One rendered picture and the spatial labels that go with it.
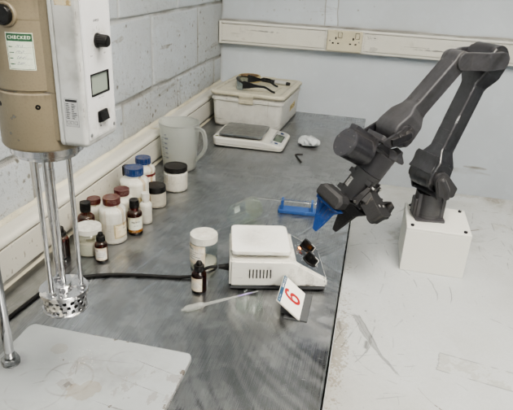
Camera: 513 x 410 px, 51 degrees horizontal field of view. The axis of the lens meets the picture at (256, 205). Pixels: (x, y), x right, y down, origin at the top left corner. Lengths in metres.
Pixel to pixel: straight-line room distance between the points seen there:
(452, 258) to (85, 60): 0.88
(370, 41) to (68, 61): 1.85
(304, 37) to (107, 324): 1.67
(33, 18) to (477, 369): 0.84
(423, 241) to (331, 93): 1.36
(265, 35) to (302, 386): 1.78
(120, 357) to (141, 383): 0.07
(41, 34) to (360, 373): 0.68
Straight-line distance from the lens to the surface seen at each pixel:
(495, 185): 2.62
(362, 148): 1.04
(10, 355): 0.95
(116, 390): 0.88
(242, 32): 2.45
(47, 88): 0.67
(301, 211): 1.44
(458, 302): 1.18
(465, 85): 1.22
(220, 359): 0.94
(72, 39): 0.64
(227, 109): 2.19
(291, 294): 1.06
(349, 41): 2.37
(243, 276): 1.09
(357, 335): 1.02
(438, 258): 1.24
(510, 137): 2.56
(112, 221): 1.26
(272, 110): 2.13
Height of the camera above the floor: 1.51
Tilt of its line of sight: 24 degrees down
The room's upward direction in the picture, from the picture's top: 3 degrees clockwise
